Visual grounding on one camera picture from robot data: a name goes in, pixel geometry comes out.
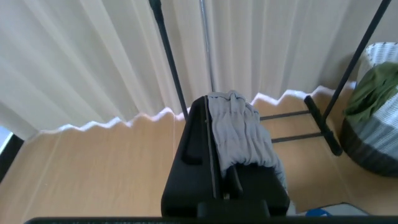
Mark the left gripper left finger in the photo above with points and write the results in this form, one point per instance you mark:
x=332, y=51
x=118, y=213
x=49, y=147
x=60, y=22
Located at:
x=189, y=174

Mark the white laundry basket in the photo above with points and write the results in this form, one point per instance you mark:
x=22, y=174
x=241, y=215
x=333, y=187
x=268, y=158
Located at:
x=379, y=143

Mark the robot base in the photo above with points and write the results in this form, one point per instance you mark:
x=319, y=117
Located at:
x=339, y=210

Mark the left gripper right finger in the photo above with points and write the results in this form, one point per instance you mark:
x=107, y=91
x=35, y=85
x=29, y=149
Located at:
x=258, y=186

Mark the black clothes rack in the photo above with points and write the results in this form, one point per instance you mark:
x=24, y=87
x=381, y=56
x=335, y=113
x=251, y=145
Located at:
x=169, y=59

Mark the green garment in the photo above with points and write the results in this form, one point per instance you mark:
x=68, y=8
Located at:
x=373, y=90

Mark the pale grey shorts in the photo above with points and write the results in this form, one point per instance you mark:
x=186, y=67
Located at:
x=239, y=133

